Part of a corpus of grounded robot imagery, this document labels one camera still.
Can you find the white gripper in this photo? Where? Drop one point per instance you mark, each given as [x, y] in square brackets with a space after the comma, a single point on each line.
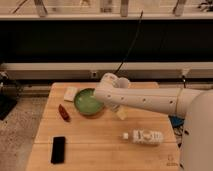
[120, 111]

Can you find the green ceramic bowl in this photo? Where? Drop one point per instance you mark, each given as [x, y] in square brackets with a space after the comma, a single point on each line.
[86, 104]

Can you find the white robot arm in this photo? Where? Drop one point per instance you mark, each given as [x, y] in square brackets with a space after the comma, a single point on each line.
[194, 106]

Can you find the clear plastic cup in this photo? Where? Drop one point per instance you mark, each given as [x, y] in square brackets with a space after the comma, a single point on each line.
[123, 82]

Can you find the clear plastic bottle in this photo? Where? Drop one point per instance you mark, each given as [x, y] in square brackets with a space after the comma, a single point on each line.
[144, 137]

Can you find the blue connector box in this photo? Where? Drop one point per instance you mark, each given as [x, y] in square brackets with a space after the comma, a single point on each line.
[175, 121]

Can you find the white rectangular block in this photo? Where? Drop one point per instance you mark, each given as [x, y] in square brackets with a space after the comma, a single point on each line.
[70, 93]

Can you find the red chili pepper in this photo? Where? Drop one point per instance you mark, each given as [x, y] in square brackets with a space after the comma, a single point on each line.
[63, 113]

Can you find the black smartphone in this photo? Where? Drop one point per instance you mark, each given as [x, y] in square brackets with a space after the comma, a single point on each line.
[58, 150]

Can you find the black equipment at left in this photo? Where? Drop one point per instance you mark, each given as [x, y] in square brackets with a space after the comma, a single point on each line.
[7, 103]

